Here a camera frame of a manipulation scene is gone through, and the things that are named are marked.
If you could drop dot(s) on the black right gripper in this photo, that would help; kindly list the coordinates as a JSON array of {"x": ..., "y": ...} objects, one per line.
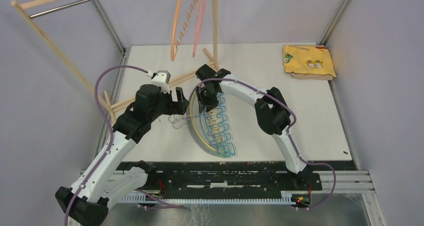
[{"x": 209, "y": 104}]

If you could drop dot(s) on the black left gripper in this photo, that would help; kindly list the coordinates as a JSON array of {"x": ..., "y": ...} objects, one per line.
[{"x": 175, "y": 107}]

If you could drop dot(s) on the blue wavy plastic hanger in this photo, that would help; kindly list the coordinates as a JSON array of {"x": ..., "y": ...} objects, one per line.
[{"x": 220, "y": 128}]

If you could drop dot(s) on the yellow plastic hanger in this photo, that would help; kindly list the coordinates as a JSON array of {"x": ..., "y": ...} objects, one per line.
[{"x": 196, "y": 131}]

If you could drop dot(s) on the teal plastic hanger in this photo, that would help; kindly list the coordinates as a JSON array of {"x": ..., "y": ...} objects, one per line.
[{"x": 212, "y": 144}]

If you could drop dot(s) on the orange wavy plastic hanger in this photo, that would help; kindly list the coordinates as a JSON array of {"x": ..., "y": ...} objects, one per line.
[{"x": 177, "y": 36}]

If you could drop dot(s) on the pink wire hanger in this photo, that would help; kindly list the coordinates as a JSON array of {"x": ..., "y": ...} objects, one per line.
[{"x": 200, "y": 13}]

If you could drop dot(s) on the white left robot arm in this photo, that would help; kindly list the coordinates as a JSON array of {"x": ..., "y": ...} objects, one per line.
[{"x": 89, "y": 199}]

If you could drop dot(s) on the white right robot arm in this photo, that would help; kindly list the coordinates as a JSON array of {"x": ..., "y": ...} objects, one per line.
[{"x": 273, "y": 115}]

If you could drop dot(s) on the purple plastic hanger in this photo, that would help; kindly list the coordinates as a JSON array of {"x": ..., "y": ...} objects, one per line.
[{"x": 173, "y": 120}]

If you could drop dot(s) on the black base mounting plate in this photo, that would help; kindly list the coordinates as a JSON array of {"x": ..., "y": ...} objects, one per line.
[{"x": 228, "y": 180}]

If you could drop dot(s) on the yellow printed folded cloth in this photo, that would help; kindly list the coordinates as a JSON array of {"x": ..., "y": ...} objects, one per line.
[{"x": 308, "y": 62}]

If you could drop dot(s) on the metal hanging rod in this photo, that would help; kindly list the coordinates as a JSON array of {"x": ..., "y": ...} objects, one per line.
[{"x": 70, "y": 5}]

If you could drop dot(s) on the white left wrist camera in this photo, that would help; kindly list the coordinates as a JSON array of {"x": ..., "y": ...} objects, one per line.
[{"x": 161, "y": 79}]

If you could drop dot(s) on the white slotted cable duct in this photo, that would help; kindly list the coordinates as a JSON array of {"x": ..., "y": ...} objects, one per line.
[{"x": 284, "y": 199}]

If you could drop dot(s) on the wooden clothes rack frame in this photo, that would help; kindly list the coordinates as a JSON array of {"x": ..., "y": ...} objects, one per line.
[{"x": 110, "y": 108}]

